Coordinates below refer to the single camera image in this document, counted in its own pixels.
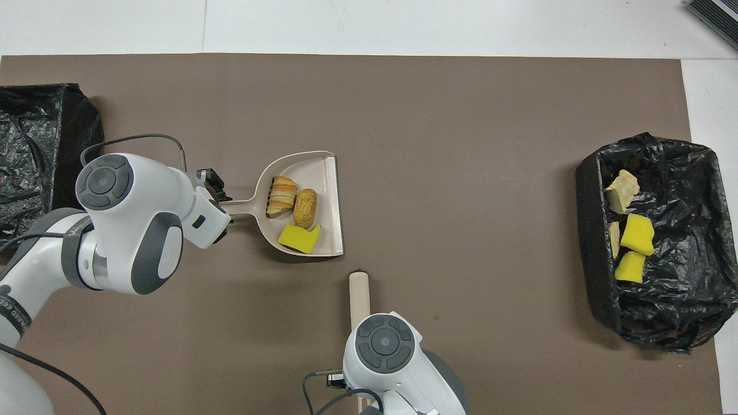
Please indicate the dark ribbed device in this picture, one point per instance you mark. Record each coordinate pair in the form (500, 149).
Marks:
(720, 17)

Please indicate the beige hand brush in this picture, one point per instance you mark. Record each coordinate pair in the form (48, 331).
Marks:
(359, 294)

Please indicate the brown bread roll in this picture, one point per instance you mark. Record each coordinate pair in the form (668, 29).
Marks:
(305, 208)

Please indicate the black bag lined bin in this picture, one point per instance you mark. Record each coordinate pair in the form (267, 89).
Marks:
(594, 259)
(34, 132)

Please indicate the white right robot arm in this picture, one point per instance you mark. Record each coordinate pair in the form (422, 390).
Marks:
(392, 357)

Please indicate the notched yellow sponge piece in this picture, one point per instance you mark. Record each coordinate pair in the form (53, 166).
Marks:
(298, 239)

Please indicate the striped orange croissant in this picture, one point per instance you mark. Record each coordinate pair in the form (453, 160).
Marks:
(614, 239)
(282, 196)

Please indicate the beige plastic dustpan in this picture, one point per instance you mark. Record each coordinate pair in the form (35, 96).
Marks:
(300, 167)

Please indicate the brown paper table mat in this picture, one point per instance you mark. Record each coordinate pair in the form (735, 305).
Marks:
(461, 115)

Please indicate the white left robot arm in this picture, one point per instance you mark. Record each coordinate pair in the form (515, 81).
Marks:
(132, 230)

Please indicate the pale bread piece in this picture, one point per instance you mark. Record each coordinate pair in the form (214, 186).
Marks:
(622, 190)

